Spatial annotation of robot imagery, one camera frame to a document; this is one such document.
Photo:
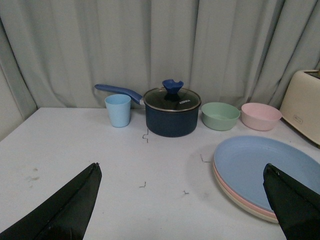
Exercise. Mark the beige plate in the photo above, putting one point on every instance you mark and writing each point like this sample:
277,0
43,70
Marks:
230,197

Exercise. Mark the blue plate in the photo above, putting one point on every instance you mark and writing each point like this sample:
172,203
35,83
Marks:
240,162

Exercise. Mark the grey curtain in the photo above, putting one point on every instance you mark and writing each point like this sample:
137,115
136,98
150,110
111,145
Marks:
53,52

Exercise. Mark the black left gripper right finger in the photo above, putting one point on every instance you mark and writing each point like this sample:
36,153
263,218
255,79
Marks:
296,207

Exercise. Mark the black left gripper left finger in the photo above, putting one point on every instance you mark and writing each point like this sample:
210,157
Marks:
63,216

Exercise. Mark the cream toaster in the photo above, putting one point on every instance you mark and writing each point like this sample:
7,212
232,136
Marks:
301,104

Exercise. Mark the pink plate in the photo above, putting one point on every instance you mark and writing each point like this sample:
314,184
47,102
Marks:
225,186

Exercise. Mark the light blue cup left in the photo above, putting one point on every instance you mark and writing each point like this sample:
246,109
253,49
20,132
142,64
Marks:
118,107

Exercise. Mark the pink bowl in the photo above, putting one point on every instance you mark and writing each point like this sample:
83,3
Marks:
260,117

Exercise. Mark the dark blue saucepan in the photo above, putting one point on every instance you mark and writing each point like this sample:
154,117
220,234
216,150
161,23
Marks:
162,123

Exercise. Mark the glass pot lid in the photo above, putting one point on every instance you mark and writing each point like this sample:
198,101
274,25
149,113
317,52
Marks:
172,97

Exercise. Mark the green bowl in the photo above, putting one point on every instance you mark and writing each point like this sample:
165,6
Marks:
219,116

